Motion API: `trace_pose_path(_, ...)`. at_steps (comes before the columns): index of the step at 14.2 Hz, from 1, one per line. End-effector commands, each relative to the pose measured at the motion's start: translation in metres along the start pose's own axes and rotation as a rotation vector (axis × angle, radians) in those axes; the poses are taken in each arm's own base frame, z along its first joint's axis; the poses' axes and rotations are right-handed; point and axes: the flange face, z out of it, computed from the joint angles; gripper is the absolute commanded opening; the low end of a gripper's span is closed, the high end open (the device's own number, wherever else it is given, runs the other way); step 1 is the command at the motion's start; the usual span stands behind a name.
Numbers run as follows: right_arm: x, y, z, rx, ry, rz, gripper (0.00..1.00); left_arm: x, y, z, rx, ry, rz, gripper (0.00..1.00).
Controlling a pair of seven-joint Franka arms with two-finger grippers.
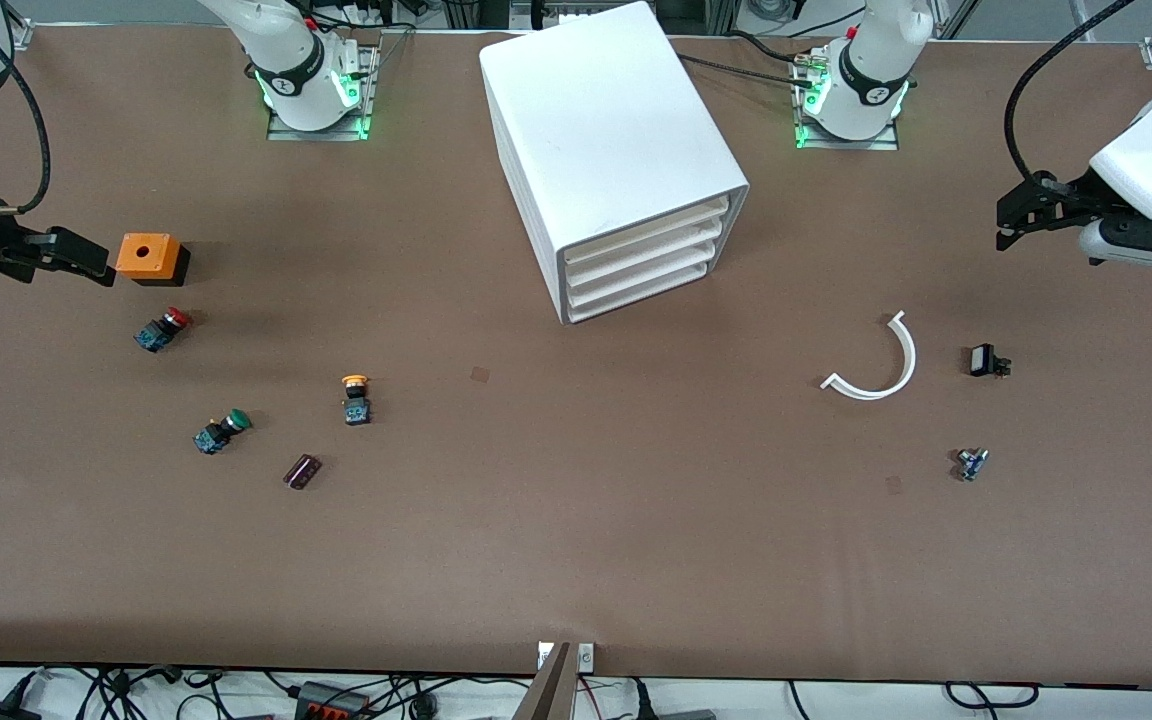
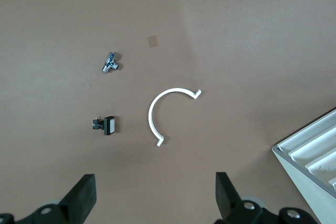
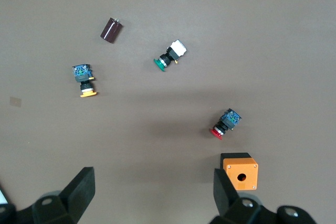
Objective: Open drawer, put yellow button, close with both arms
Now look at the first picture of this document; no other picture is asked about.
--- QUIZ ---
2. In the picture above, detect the yellow push button switch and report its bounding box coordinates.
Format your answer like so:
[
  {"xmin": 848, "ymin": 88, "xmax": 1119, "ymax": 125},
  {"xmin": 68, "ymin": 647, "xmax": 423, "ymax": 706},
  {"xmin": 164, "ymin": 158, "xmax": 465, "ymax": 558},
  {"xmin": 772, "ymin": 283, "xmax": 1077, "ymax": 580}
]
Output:
[{"xmin": 341, "ymin": 373, "xmax": 374, "ymax": 429}]

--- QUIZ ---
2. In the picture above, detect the red push button switch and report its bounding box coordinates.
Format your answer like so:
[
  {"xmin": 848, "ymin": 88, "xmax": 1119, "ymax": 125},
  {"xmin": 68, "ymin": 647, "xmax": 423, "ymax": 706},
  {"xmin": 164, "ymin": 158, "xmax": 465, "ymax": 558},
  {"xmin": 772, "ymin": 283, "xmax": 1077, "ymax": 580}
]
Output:
[{"xmin": 133, "ymin": 307, "xmax": 194, "ymax": 354}]

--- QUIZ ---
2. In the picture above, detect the orange box with hole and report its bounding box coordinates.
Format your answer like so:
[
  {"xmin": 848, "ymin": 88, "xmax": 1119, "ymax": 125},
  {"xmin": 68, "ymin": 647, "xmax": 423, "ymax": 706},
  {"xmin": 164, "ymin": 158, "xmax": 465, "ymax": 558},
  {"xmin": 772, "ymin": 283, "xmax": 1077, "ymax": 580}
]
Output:
[{"xmin": 115, "ymin": 232, "xmax": 191, "ymax": 288}]

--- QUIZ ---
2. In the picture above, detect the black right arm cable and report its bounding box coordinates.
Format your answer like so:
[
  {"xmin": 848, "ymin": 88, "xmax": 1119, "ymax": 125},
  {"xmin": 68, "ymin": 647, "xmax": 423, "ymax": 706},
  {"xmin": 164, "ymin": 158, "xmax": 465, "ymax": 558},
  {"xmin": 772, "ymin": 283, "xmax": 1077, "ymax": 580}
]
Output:
[{"xmin": 0, "ymin": 0, "xmax": 53, "ymax": 218}]

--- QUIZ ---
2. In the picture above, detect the white curved plastic bracket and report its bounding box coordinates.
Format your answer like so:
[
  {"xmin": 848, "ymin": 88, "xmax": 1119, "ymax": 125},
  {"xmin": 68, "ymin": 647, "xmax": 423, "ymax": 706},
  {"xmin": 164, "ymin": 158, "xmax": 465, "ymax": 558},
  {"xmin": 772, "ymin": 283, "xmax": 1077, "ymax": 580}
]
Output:
[{"xmin": 820, "ymin": 310, "xmax": 918, "ymax": 402}]

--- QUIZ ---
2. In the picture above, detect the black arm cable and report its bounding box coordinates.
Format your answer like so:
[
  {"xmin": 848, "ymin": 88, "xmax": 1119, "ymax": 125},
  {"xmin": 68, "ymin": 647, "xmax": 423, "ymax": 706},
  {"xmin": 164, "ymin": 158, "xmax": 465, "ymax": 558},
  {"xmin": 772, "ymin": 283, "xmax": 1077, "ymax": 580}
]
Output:
[
  {"xmin": 0, "ymin": 0, "xmax": 53, "ymax": 218},
  {"xmin": 1002, "ymin": 0, "xmax": 1137, "ymax": 193}
]

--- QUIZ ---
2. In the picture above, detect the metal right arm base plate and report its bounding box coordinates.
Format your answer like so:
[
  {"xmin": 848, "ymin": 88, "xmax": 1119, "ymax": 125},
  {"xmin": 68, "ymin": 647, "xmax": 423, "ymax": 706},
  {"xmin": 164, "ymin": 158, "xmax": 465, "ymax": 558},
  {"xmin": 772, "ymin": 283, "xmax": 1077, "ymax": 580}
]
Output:
[{"xmin": 265, "ymin": 43, "xmax": 381, "ymax": 143}]

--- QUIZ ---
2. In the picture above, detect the green push button switch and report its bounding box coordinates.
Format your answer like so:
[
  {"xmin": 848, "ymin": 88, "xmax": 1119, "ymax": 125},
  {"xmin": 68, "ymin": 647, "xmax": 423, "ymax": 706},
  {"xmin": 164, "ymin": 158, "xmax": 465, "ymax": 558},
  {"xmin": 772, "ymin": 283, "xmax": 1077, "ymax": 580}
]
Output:
[{"xmin": 193, "ymin": 408, "xmax": 254, "ymax": 457}]

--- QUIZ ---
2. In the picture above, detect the black base power cable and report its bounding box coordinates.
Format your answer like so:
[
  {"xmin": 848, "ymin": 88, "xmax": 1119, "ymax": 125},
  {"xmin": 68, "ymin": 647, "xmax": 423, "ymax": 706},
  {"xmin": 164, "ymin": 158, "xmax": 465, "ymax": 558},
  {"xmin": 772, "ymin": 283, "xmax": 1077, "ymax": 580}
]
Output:
[{"xmin": 678, "ymin": 52, "xmax": 822, "ymax": 89}]

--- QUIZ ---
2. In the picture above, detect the black square white-faced switch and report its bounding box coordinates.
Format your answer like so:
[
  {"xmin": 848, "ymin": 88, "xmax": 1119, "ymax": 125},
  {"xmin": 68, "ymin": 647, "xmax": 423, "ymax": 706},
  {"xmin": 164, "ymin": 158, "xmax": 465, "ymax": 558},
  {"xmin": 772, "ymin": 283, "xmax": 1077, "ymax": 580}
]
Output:
[{"xmin": 968, "ymin": 343, "xmax": 1013, "ymax": 380}]

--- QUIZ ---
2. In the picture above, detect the black cable connector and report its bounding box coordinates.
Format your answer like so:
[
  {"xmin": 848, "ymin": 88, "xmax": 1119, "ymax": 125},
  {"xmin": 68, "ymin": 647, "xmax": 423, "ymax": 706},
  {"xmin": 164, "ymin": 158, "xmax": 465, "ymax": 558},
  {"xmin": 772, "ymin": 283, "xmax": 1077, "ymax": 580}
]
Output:
[{"xmin": 634, "ymin": 678, "xmax": 719, "ymax": 720}]

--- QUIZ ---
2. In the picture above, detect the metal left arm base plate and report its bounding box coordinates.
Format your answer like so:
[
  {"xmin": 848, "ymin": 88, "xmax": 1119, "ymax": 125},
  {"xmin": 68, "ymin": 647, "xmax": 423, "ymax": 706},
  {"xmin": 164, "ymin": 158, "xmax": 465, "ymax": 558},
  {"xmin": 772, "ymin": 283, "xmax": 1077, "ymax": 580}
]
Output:
[{"xmin": 793, "ymin": 48, "xmax": 903, "ymax": 152}]

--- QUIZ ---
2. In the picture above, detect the black looped cable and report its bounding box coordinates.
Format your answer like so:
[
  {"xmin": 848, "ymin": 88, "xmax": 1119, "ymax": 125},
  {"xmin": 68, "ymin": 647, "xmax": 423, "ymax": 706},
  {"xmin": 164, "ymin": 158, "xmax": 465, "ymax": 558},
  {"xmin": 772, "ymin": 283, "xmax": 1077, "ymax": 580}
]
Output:
[{"xmin": 942, "ymin": 681, "xmax": 1040, "ymax": 712}]

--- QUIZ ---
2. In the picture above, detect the white drawer cabinet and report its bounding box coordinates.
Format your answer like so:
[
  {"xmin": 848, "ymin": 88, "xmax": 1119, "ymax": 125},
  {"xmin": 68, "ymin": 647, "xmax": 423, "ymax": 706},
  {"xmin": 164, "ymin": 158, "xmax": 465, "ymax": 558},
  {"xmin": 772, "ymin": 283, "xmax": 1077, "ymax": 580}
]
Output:
[{"xmin": 479, "ymin": 0, "xmax": 751, "ymax": 327}]

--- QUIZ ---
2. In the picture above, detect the grey camera mount beam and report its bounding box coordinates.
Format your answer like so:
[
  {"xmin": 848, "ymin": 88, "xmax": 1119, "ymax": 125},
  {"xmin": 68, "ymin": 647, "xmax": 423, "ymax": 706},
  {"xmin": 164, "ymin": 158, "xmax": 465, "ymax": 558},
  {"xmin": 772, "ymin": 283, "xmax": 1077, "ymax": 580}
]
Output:
[{"xmin": 510, "ymin": 642, "xmax": 578, "ymax": 720}]

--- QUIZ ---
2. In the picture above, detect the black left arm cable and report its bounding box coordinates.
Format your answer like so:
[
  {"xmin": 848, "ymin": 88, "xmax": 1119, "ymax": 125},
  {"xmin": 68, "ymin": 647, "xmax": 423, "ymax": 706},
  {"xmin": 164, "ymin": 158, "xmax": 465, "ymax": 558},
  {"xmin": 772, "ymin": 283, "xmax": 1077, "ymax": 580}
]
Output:
[{"xmin": 1002, "ymin": 0, "xmax": 1137, "ymax": 193}]

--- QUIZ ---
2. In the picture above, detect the white plastic drawer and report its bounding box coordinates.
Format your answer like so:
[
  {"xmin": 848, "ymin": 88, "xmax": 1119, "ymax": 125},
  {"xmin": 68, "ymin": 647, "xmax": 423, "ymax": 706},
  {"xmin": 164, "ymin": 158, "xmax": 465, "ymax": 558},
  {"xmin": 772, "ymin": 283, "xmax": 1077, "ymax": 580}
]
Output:
[
  {"xmin": 565, "ymin": 242, "xmax": 719, "ymax": 307},
  {"xmin": 563, "ymin": 220, "xmax": 727, "ymax": 288},
  {"xmin": 567, "ymin": 261, "xmax": 713, "ymax": 324},
  {"xmin": 560, "ymin": 195, "xmax": 734, "ymax": 267}
]

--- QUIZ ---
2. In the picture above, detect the white beam mount bracket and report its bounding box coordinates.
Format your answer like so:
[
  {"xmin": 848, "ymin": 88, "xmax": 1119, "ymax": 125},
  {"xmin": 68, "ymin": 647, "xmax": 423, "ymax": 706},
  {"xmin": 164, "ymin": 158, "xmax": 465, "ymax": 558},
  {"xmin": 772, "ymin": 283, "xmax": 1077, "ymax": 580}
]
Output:
[{"xmin": 536, "ymin": 641, "xmax": 597, "ymax": 672}]

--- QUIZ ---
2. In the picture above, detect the black orange power adapter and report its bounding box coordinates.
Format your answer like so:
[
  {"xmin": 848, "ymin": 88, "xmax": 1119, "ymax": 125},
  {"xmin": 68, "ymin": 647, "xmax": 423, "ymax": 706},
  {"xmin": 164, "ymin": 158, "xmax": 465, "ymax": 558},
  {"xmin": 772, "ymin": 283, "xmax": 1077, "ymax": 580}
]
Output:
[{"xmin": 294, "ymin": 681, "xmax": 374, "ymax": 720}]

